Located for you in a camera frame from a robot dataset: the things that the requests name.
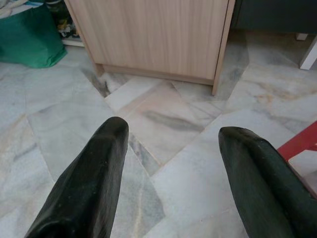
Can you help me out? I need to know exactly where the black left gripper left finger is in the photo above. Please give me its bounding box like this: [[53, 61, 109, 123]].
[[24, 117, 130, 238]]

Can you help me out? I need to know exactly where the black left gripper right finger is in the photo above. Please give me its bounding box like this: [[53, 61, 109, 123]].
[[217, 126, 317, 238]]

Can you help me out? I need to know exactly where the red plastic stool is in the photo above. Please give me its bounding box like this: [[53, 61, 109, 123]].
[[276, 120, 317, 162]]

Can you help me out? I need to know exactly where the white furniture leg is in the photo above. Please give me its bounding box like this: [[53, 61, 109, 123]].
[[299, 40, 317, 71]]

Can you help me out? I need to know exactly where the display shelf with figurines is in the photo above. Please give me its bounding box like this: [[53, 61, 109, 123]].
[[51, 0, 85, 47]]

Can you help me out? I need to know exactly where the green shopping bag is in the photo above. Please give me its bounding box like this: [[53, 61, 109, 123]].
[[0, 3, 68, 69]]

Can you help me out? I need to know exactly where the light wooden cabinet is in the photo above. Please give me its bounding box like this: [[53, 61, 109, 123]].
[[64, 0, 235, 96]]

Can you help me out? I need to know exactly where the black low console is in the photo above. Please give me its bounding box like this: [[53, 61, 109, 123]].
[[230, 0, 317, 41]]

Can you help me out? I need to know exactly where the white papers bundle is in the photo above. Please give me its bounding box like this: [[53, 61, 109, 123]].
[[0, 0, 38, 18]]

